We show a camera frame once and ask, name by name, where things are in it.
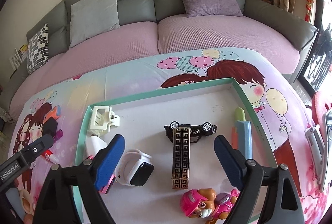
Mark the light grey cushion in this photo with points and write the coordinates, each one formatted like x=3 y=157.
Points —
x=90 y=18

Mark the black gold patterned box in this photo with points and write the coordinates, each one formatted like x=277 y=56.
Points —
x=181 y=158

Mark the left hand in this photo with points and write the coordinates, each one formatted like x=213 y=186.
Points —
x=27 y=205

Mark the cartoon print table cloth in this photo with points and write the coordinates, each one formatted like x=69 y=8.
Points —
x=72 y=81

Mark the pink kids smartwatch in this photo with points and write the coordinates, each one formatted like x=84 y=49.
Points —
x=107 y=187

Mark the teal-rimmed white tray box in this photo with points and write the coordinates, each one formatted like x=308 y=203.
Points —
x=143 y=121

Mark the green blue orange utility knife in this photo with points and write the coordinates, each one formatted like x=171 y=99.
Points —
x=241 y=137

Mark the pink pup toy figure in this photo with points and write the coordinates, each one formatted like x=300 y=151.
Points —
x=207 y=204

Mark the white usb charger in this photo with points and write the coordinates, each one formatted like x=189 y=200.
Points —
x=93 y=144

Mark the cream plastic hair claw clip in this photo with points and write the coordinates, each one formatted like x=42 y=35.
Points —
x=102 y=119

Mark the black power adapter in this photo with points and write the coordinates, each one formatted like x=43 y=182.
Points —
x=50 y=127

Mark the red white glue bottle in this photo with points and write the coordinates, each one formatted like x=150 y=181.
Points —
x=50 y=156

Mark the magazines beside sofa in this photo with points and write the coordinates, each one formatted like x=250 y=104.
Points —
x=19 y=56

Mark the grey sofa with pink cover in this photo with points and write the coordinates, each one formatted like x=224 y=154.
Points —
x=153 y=27

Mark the black white patterned cushion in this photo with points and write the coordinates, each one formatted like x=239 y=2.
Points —
x=38 y=54

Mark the black toy car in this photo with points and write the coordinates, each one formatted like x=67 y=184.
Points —
x=197 y=131

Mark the white smartwatch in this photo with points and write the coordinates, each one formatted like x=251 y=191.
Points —
x=134 y=168

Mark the pink chair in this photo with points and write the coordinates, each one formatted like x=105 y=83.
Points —
x=319 y=138

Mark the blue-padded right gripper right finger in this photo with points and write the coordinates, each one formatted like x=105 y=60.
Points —
x=245 y=175

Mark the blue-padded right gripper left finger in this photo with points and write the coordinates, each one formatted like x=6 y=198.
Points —
x=98 y=172

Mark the black metal rack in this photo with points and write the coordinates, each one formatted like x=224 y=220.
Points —
x=320 y=62

